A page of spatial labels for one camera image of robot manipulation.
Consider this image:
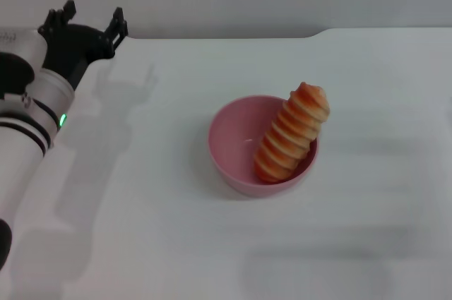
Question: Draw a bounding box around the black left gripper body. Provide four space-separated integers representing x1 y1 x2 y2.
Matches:
40 23 116 91

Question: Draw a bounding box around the pink plastic bowl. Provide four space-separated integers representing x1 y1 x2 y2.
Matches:
207 94 319 198

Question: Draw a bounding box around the orange striped bread roll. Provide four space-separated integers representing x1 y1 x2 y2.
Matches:
253 81 332 184

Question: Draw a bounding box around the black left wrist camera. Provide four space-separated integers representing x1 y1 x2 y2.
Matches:
0 26 47 103

